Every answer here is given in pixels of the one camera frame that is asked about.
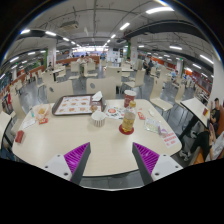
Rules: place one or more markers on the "clear bottle with yellow cap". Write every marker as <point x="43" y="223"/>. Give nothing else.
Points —
<point x="128" y="121"/>

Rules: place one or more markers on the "clear plastic bag with food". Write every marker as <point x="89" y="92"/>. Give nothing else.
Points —
<point x="42" y="112"/>

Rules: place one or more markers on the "group of ceiling lights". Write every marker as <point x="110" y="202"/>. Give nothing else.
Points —
<point x="159" y="10"/>

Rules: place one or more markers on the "small purple packet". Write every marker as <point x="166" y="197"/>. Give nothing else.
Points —
<point x="163" y="130"/>

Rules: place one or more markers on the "flat round red coaster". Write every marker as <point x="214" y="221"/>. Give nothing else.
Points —
<point x="126" y="132"/>

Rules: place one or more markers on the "white cup with dotted pattern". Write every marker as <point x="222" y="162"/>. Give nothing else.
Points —
<point x="98" y="119"/>

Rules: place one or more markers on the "beige neighbouring table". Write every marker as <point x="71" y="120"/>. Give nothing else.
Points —
<point x="195" y="106"/>
<point x="4" y="121"/>

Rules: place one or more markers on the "red flat packet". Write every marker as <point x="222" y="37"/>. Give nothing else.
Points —
<point x="19" y="136"/>

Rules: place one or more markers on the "crumpled white tissue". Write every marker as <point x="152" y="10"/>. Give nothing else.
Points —
<point x="151" y="113"/>

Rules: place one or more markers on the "white leaflet with red text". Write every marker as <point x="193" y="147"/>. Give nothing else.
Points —
<point x="170" y="139"/>

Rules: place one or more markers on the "ceiling air conditioner unit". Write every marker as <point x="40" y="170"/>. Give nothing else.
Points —
<point x="69" y="25"/>

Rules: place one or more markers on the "colourful printed paper placemat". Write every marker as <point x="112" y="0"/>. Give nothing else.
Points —
<point x="113" y="112"/>

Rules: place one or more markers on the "tall red paper cup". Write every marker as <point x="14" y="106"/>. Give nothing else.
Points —
<point x="129" y="98"/>

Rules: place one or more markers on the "group of beige chairs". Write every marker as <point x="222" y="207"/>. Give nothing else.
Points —
<point x="100" y="87"/>

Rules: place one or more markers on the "dark tray with printed liner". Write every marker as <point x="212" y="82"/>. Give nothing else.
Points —
<point x="75" y="105"/>

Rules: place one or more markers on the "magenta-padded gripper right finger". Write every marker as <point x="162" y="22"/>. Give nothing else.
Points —
<point x="166" y="165"/>

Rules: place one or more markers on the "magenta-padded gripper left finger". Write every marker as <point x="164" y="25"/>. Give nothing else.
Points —
<point x="56" y="165"/>

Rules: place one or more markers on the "white napkin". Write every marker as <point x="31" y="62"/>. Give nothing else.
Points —
<point x="97" y="96"/>

